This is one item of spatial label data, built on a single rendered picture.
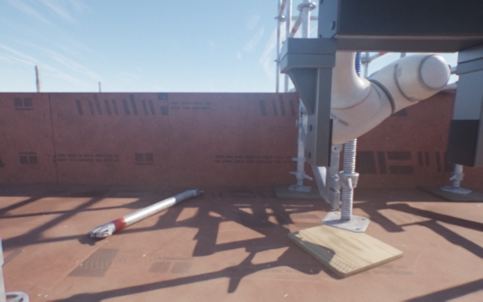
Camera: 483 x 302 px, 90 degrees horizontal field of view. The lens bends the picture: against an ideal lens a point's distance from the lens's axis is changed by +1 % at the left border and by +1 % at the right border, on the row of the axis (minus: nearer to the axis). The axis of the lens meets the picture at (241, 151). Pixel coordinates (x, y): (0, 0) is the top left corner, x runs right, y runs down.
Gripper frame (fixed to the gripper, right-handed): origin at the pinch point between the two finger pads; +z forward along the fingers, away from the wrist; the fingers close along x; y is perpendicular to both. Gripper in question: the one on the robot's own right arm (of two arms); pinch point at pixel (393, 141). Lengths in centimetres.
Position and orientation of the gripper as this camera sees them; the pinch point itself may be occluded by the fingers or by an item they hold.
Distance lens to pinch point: 25.3
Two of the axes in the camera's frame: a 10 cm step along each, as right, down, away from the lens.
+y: 0.2, 1.3, -9.9
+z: -0.1, 9.9, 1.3
